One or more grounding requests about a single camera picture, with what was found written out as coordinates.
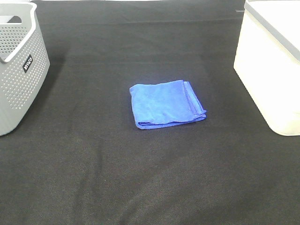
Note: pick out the blue microfiber towel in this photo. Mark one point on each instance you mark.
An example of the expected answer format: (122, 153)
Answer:
(165, 105)

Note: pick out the black table cloth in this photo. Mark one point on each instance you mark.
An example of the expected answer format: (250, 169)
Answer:
(77, 157)

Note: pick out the white storage box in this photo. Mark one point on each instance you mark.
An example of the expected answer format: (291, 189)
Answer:
(267, 61)

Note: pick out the grey perforated plastic basket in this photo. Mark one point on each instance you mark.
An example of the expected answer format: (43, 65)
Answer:
(24, 63)

